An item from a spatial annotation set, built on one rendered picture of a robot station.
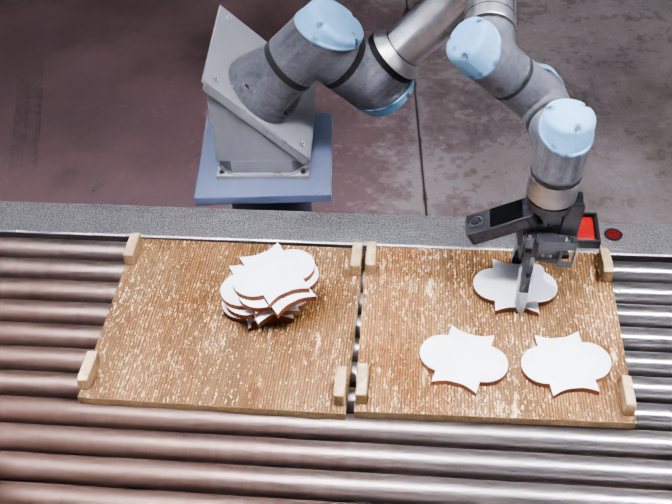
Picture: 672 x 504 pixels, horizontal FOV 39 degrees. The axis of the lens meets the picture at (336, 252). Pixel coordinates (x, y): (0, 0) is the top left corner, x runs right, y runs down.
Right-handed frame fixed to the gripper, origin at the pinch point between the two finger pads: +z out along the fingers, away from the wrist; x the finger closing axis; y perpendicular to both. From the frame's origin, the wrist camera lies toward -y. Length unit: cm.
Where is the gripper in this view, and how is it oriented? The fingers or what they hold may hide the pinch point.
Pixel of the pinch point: (514, 286)
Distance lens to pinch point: 159.8
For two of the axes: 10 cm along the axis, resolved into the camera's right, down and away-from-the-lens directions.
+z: -0.3, 7.1, 7.1
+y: 10.0, 0.7, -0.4
